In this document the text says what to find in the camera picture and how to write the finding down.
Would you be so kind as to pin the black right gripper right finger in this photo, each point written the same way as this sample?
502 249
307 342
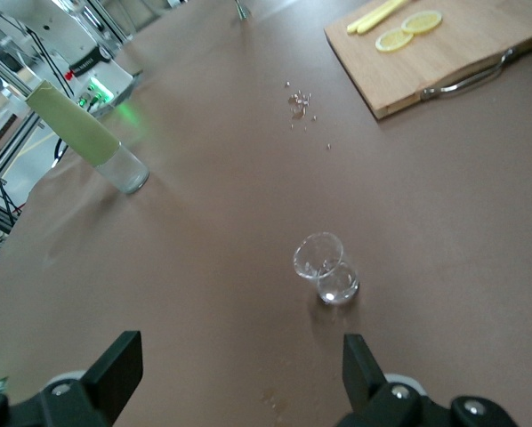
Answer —
368 400

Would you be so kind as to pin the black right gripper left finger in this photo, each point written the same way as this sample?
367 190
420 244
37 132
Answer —
115 382

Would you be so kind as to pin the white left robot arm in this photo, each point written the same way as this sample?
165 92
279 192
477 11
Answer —
61 40

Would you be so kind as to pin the green sleeved glass bottle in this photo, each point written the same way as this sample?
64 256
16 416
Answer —
74 129

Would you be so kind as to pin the spilled droplets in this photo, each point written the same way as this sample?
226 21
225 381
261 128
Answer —
299 101

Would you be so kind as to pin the wooden cutting board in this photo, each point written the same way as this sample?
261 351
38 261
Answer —
448 62

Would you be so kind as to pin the lemon slice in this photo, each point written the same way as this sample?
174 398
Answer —
395 40
421 22

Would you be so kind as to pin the yellow plastic knife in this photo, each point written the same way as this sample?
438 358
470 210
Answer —
365 18

